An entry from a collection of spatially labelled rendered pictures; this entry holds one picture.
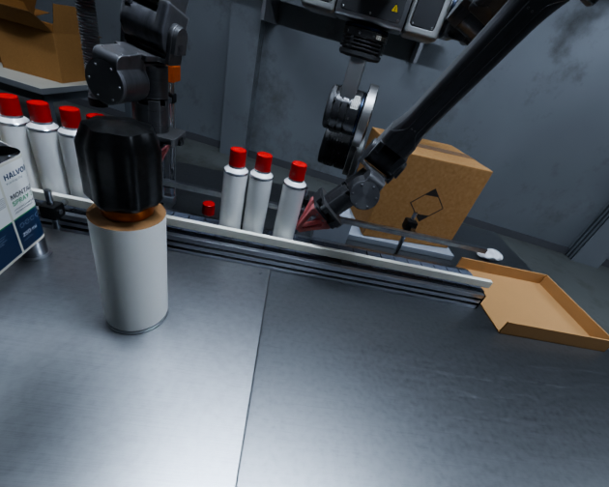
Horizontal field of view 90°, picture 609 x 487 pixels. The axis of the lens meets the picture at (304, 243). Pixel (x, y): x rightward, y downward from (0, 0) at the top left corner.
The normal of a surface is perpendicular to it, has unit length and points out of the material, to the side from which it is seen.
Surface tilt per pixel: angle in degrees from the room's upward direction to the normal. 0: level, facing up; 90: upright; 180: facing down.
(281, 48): 90
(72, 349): 0
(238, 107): 90
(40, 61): 90
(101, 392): 0
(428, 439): 0
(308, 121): 90
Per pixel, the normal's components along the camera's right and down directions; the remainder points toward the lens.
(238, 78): -0.20, 0.51
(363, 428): 0.23, -0.81
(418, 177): 0.09, 0.58
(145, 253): 0.73, 0.51
